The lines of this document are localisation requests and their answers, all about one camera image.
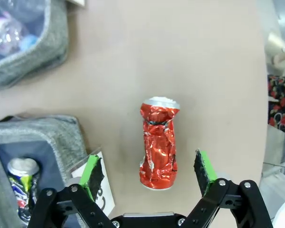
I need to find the crushed red can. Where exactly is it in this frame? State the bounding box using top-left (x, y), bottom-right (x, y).
top-left (139, 96), bottom-right (181, 190)

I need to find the crushed black Pepsi can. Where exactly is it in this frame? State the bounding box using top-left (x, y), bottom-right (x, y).
top-left (7, 157), bottom-right (41, 226)

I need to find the clear plastic bottle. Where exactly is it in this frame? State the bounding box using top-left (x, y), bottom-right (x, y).
top-left (0, 16), bottom-right (27, 54)

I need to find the red floral black cloth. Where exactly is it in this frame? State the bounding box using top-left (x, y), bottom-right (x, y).
top-left (267, 75), bottom-right (285, 137)

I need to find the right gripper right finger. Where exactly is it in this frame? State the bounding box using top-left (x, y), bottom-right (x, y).
top-left (185, 149), bottom-right (275, 228)

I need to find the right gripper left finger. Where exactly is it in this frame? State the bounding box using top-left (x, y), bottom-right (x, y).
top-left (30, 154), bottom-right (112, 228)

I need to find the grey fabric basket, plastic waste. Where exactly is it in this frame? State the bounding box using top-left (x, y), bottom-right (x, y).
top-left (0, 0), bottom-right (69, 92)

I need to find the white can label card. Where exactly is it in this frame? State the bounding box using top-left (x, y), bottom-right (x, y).
top-left (67, 147), bottom-right (116, 218)

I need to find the grey fabric basket, can label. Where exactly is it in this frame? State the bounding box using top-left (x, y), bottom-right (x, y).
top-left (0, 115), bottom-right (91, 228)

